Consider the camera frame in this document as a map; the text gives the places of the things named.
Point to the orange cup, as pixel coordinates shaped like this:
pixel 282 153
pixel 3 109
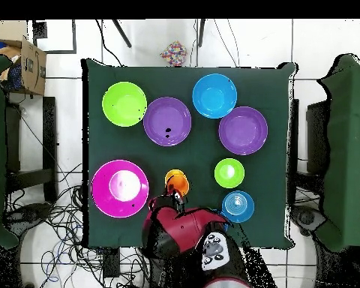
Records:
pixel 177 180

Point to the cardboard box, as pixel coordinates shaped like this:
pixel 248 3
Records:
pixel 30 63

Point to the large green bowl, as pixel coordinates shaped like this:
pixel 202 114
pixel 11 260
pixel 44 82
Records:
pixel 124 105

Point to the yellow cup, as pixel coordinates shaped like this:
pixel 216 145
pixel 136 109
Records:
pixel 167 178

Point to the small green bowl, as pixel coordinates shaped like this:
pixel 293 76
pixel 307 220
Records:
pixel 229 174

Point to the multicoloured bundle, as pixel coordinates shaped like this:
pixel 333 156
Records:
pixel 174 53

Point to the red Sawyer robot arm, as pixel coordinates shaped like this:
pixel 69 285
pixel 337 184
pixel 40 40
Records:
pixel 174 231

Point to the black bench frame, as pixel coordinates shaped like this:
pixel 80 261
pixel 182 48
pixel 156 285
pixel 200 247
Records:
pixel 50 144

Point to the purple bowl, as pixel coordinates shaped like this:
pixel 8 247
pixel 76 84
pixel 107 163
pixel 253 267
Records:
pixel 168 114
pixel 243 131

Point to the large pink bowl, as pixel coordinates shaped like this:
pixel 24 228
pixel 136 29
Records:
pixel 120 189

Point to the dark green table cloth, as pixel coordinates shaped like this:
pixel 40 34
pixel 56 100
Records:
pixel 198 150

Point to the small light blue bowl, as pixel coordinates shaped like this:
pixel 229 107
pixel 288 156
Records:
pixel 238 207

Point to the large blue bowl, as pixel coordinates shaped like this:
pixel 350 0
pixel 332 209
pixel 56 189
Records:
pixel 214 96

